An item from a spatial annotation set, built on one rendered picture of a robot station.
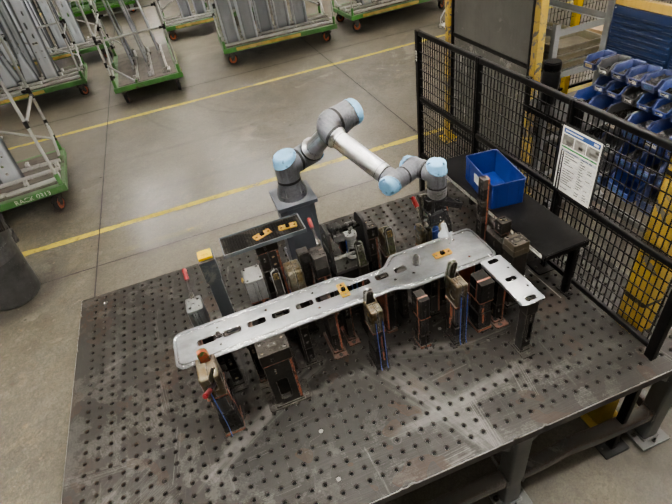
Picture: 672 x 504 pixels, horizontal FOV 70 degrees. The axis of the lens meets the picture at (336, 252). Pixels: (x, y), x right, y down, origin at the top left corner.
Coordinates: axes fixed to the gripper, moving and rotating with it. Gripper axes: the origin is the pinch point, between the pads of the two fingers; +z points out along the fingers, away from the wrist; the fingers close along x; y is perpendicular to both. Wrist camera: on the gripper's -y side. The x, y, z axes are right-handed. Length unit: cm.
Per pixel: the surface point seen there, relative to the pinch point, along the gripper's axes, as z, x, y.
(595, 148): -29, 17, -55
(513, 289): 11.2, 31.9, -12.5
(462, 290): 9.3, 24.6, 5.6
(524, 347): 40, 40, -15
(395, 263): 10.8, -4.3, 20.5
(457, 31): 6, -240, -155
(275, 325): 10, 5, 78
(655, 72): -5, -60, -173
